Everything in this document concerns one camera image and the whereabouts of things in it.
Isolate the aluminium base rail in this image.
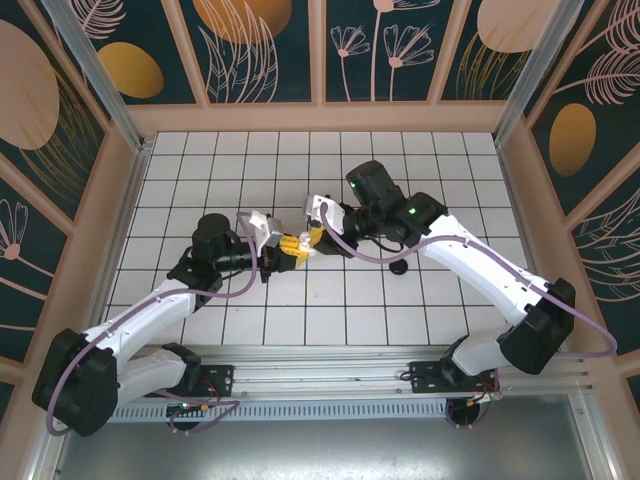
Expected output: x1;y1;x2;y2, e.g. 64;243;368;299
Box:
49;344;596;401

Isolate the thin black cable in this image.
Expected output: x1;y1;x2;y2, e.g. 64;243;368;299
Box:
367;233;407;257

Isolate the left base wire bundle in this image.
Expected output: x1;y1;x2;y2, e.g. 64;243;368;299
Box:
172;378;224;417

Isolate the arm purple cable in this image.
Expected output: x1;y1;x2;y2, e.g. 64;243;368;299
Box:
44;212;261;436
319;199;618;359

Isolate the right base wire bundle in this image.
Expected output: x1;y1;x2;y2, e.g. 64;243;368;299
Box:
467;372;503;407

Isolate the steel sheet panel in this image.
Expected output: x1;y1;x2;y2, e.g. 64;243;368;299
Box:
29;394;616;480

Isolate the aluminium frame post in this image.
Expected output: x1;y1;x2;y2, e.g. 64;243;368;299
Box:
492;0;586;147
42;0;149;154

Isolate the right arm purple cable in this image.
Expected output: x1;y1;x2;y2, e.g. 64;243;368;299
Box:
319;199;618;359

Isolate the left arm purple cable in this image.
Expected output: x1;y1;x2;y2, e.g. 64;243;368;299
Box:
44;212;261;436

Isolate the base wire bundle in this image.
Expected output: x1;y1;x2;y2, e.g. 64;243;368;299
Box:
467;372;503;407
172;378;224;417

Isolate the slotted grey cable duct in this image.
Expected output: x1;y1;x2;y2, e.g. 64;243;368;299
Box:
67;399;451;422

